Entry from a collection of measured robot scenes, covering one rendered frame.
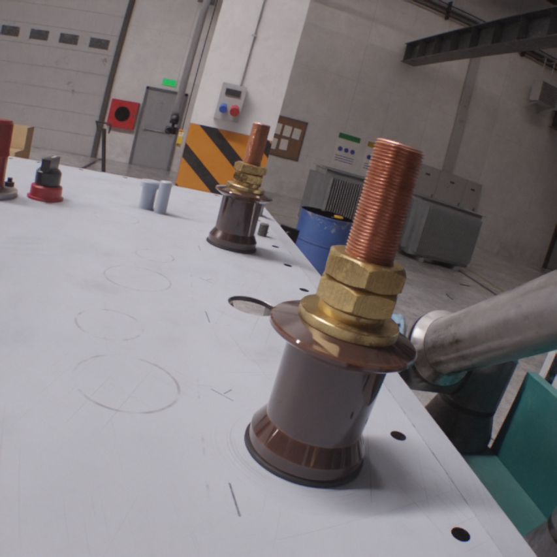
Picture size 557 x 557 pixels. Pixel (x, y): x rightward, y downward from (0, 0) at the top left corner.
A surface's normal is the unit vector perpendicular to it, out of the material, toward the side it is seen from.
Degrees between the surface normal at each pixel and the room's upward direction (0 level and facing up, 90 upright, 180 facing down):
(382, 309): 90
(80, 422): 0
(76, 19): 90
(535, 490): 90
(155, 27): 90
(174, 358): 0
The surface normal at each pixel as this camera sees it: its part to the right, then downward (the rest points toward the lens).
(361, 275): -0.61, 0.07
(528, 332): -0.83, 0.45
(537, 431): -0.96, -0.19
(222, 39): 0.15, 0.32
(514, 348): -0.62, 0.70
